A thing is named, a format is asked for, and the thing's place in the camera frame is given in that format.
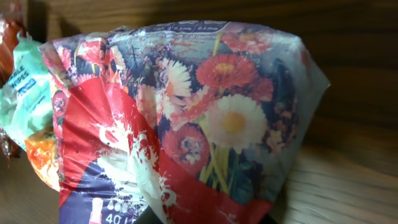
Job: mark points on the red purple sanitary pad pack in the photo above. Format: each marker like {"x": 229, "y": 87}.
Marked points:
{"x": 184, "y": 122}

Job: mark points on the small orange tissue pack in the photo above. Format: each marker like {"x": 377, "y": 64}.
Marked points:
{"x": 42, "y": 155}

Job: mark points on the teal green wipes pack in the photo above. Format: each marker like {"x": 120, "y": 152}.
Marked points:
{"x": 26, "y": 105}

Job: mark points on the red Top chocolate bar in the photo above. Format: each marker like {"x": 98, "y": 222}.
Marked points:
{"x": 9, "y": 40}

